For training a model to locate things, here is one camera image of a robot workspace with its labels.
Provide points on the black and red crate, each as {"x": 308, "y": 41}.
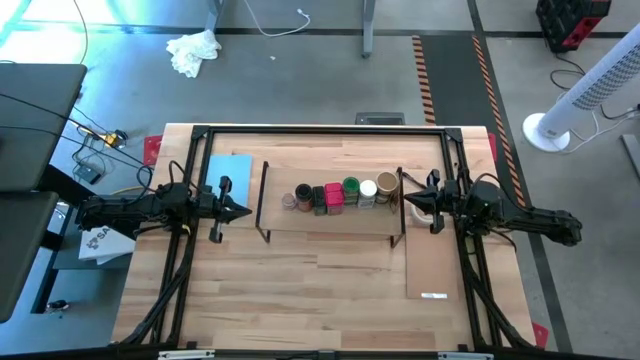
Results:
{"x": 565, "y": 20}

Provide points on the green-lidded oregano jar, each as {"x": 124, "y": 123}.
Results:
{"x": 351, "y": 186}

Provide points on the dark mat with orange stripes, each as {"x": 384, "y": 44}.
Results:
{"x": 450, "y": 75}

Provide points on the dark green spice tin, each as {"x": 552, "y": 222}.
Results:
{"x": 319, "y": 197}

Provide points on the white tower fan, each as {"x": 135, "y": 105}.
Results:
{"x": 585, "y": 95}

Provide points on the gold-lidded furikake jar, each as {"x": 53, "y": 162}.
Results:
{"x": 387, "y": 182}

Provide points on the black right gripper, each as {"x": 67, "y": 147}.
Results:
{"x": 444, "y": 200}

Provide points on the cork-lidded saffron glass jar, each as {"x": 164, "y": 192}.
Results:
{"x": 289, "y": 201}

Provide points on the grey metal desk leg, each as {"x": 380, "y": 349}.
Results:
{"x": 368, "y": 30}
{"x": 216, "y": 12}

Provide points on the white-lidded spice jar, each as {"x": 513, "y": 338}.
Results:
{"x": 368, "y": 189}

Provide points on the silver metal bracket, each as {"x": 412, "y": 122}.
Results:
{"x": 187, "y": 355}
{"x": 465, "y": 356}

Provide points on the brown cardboard sheet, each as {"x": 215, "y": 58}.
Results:
{"x": 432, "y": 265}

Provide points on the red corner bracket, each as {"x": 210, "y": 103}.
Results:
{"x": 152, "y": 150}
{"x": 493, "y": 145}
{"x": 540, "y": 334}

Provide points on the yellow connector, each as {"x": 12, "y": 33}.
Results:
{"x": 116, "y": 137}

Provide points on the wooden shelf black metal frame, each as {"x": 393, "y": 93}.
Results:
{"x": 330, "y": 222}

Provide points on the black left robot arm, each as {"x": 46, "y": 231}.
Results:
{"x": 130, "y": 207}

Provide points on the black desk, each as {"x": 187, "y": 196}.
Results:
{"x": 30, "y": 125}

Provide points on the light blue board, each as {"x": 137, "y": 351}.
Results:
{"x": 235, "y": 170}

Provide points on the black-lidded spice jar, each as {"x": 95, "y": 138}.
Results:
{"x": 303, "y": 192}

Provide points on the printed white paper sheet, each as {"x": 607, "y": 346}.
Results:
{"x": 102, "y": 245}

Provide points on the white crumpled cloth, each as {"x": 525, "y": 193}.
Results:
{"x": 192, "y": 50}

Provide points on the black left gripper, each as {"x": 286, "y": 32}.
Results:
{"x": 217, "y": 210}

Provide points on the red-lidded patterned spice tin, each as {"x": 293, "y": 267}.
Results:
{"x": 334, "y": 196}

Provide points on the black power adapter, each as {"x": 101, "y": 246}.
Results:
{"x": 87, "y": 174}

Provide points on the masking tape roll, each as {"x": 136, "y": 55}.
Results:
{"x": 419, "y": 217}

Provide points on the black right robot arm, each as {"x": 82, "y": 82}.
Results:
{"x": 515, "y": 212}

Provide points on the grey floor outlet box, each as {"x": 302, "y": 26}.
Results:
{"x": 380, "y": 119}

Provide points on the small black device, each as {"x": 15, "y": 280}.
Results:
{"x": 59, "y": 305}

